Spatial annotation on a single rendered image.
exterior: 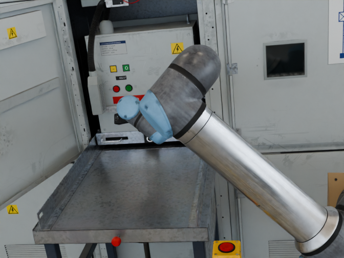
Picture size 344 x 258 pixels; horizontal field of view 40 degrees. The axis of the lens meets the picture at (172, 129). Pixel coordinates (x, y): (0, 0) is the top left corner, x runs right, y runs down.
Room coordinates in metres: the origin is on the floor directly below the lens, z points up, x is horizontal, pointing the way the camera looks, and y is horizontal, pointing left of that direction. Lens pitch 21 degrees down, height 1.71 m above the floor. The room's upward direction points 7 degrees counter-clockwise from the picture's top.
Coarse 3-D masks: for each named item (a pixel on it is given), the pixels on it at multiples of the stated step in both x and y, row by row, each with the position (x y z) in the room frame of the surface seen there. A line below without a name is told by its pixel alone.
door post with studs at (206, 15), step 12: (204, 0) 2.00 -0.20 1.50; (204, 12) 2.00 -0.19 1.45; (204, 24) 2.00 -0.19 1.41; (204, 36) 2.00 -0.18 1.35; (216, 48) 1.99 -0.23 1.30; (216, 84) 1.99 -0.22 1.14; (216, 96) 2.00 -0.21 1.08; (216, 108) 2.00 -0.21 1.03; (228, 216) 1.99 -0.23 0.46; (228, 228) 1.99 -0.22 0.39; (228, 240) 1.99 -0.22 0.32
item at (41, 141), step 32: (0, 32) 1.80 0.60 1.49; (32, 32) 1.95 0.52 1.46; (0, 64) 1.81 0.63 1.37; (32, 64) 1.95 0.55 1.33; (64, 64) 2.09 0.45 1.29; (0, 96) 1.77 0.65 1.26; (32, 96) 1.89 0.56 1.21; (64, 96) 2.09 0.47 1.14; (0, 128) 1.74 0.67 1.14; (32, 128) 1.88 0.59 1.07; (64, 128) 2.06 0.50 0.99; (0, 160) 1.71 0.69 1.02; (32, 160) 1.85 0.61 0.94; (64, 160) 2.02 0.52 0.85; (0, 192) 1.67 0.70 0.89
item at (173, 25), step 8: (152, 24) 2.30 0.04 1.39; (160, 24) 2.27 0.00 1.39; (168, 24) 2.24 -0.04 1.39; (176, 24) 2.21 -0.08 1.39; (184, 24) 2.18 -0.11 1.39; (192, 24) 2.15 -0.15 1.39; (96, 32) 2.24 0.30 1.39; (120, 32) 2.15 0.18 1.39; (128, 32) 2.10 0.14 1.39; (136, 32) 2.09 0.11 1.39; (144, 32) 2.09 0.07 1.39; (192, 32) 2.05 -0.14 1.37
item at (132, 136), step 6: (114, 132) 2.12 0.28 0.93; (120, 132) 2.11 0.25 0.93; (126, 132) 2.10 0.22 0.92; (132, 132) 2.10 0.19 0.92; (138, 132) 2.09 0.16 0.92; (108, 138) 2.12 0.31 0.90; (114, 138) 2.11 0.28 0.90; (120, 138) 2.11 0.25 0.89; (126, 138) 2.10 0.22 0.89; (132, 138) 2.10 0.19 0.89; (138, 138) 2.09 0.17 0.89; (174, 138) 2.06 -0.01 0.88
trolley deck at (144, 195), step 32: (96, 160) 1.99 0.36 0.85; (128, 160) 1.94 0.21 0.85; (160, 160) 1.90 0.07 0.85; (192, 160) 1.86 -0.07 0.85; (96, 192) 1.67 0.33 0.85; (128, 192) 1.63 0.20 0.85; (160, 192) 1.60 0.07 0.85; (192, 192) 1.57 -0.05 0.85; (64, 224) 1.45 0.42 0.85; (96, 224) 1.43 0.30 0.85; (128, 224) 1.40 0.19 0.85; (160, 224) 1.38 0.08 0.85
